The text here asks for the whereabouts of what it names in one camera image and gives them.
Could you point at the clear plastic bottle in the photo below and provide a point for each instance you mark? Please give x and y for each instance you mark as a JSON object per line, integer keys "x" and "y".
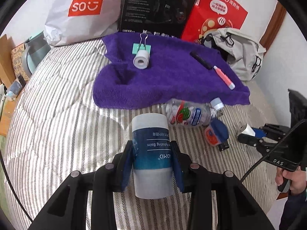
{"x": 188, "y": 114}

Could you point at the small white tape roll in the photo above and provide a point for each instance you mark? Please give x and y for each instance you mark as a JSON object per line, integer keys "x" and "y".
{"x": 141, "y": 60}

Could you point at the black gold tube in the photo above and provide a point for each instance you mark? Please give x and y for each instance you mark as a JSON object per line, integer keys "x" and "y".
{"x": 223, "y": 146}

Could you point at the small blue bottle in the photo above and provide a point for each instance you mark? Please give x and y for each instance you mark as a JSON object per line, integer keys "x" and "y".
{"x": 15, "y": 88}

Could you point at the blue white balm tube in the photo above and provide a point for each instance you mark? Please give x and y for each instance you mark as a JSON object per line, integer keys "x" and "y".
{"x": 152, "y": 164}

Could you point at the white USB charger cube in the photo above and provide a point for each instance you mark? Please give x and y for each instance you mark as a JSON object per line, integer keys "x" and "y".
{"x": 246, "y": 129}

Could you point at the grey Nike bag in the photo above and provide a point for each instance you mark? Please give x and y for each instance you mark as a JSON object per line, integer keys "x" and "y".
{"x": 243, "y": 54}

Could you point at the red paper gift bag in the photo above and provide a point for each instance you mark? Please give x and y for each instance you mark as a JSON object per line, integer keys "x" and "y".
{"x": 210, "y": 15}

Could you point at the wooden headboard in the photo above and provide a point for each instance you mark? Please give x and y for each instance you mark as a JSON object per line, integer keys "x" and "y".
{"x": 7, "y": 70}

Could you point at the black product box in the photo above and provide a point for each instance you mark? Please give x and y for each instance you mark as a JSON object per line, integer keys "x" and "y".
{"x": 158, "y": 17}

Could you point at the pink white thermometer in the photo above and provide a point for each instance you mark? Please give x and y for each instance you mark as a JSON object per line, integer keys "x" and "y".
{"x": 224, "y": 78}

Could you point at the person's right hand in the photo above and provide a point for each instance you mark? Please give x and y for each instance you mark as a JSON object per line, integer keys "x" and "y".
{"x": 297, "y": 180}

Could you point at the blue cap orange jar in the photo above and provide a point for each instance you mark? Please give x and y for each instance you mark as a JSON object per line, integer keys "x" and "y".
{"x": 216, "y": 133}

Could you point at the brown patterned box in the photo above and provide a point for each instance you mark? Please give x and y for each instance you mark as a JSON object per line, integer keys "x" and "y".
{"x": 17, "y": 56}

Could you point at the white USB night light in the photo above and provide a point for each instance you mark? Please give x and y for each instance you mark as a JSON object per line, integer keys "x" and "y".
{"x": 218, "y": 105}

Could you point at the green binder clip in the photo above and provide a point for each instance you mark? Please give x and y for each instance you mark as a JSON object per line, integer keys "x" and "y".
{"x": 142, "y": 45}

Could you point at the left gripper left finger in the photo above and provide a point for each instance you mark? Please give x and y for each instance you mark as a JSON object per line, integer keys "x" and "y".
{"x": 66, "y": 208}

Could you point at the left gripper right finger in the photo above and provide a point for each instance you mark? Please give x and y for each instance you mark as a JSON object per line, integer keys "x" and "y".
{"x": 236, "y": 207}

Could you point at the wooden door frame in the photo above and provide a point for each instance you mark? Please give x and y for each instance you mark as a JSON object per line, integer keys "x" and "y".
{"x": 273, "y": 26}

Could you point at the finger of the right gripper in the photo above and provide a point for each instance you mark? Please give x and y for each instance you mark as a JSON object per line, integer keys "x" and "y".
{"x": 259, "y": 133}
{"x": 260, "y": 144}

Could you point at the purple towel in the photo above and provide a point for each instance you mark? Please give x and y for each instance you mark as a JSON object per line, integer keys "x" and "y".
{"x": 172, "y": 74}

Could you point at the white Miniso shopping bag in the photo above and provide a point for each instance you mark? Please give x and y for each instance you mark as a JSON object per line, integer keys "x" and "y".
{"x": 72, "y": 21}

